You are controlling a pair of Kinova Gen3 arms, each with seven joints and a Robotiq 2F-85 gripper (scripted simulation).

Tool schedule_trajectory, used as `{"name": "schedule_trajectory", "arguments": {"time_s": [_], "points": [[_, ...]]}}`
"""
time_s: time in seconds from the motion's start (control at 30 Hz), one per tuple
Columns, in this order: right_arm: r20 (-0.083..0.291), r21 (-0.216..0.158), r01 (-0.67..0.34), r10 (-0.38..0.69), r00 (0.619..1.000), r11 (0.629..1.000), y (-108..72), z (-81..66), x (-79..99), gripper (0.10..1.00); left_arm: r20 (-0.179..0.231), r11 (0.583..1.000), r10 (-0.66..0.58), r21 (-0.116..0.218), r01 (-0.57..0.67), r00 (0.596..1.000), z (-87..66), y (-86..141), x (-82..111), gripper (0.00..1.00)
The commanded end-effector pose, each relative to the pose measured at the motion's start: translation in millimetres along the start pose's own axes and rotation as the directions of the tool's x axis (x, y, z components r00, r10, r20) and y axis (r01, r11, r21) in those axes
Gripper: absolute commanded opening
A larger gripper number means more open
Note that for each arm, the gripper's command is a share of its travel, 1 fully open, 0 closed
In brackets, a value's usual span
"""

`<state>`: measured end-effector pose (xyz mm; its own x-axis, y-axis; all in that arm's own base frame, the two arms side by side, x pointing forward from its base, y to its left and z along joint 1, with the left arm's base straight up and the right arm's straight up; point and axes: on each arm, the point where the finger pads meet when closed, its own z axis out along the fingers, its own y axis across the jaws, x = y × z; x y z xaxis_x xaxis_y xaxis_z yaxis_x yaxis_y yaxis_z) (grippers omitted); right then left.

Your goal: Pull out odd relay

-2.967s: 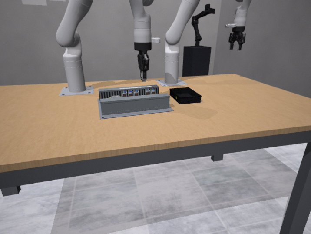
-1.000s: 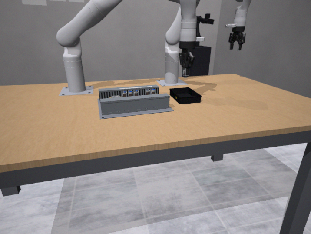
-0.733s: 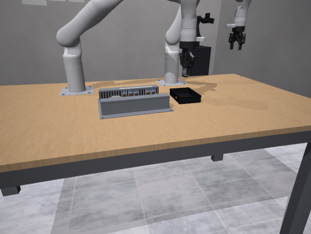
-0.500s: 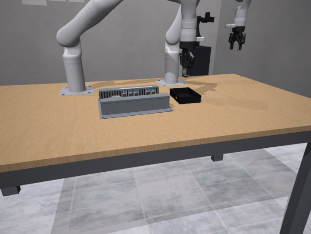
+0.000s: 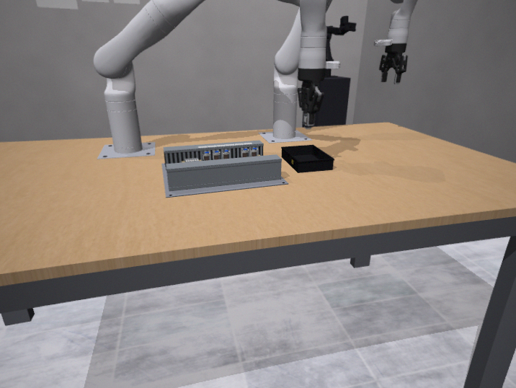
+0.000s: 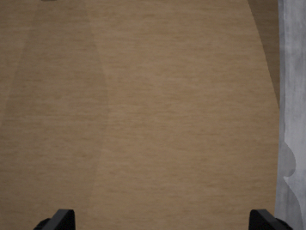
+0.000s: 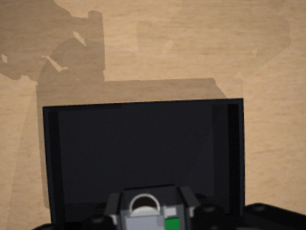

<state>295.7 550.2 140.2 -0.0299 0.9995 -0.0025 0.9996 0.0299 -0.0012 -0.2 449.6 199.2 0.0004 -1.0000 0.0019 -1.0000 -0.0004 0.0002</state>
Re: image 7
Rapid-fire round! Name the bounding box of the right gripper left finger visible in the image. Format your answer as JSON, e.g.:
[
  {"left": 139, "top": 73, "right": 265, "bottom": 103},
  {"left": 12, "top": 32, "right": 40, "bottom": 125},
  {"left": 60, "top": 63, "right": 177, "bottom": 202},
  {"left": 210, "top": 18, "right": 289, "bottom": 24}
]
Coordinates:
[{"left": 32, "top": 192, "right": 123, "bottom": 230}]

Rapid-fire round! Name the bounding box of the black parts tray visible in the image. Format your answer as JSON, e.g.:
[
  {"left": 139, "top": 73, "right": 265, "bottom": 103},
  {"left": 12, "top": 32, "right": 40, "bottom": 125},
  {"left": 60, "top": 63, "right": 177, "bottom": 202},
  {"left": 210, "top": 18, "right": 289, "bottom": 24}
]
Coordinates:
[{"left": 42, "top": 98, "right": 245, "bottom": 230}]

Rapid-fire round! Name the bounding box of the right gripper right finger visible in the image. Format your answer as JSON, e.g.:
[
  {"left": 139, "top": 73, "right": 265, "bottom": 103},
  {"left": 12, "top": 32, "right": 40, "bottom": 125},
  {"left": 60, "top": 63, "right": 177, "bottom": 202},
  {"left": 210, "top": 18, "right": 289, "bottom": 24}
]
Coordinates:
[{"left": 176, "top": 186, "right": 306, "bottom": 230}]

